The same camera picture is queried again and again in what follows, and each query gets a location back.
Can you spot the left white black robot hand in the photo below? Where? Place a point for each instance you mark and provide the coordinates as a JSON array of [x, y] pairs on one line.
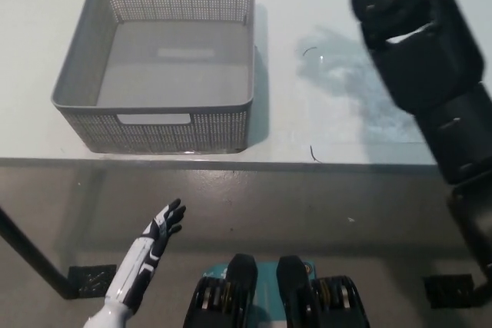
[[150, 243]]

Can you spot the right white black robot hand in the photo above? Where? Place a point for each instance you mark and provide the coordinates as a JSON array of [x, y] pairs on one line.
[[423, 55]]

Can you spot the clear plastic sheet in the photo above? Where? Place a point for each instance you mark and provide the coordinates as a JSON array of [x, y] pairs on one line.
[[346, 120]]

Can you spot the black metal table leg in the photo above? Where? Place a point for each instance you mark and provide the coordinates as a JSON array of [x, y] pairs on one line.
[[34, 255]]

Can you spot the gray perforated plastic basket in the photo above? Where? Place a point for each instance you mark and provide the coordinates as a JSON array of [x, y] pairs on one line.
[[92, 86]]

